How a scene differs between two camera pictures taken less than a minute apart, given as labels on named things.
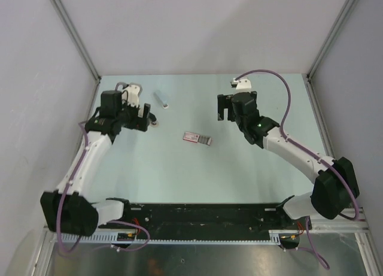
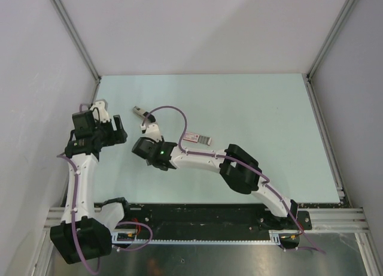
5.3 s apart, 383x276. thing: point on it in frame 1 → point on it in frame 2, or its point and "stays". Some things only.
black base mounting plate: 148,218 stays
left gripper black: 139,123 → 116,136
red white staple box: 197,138 stays
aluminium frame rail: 343,223 stays
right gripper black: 222,105 → 160,143
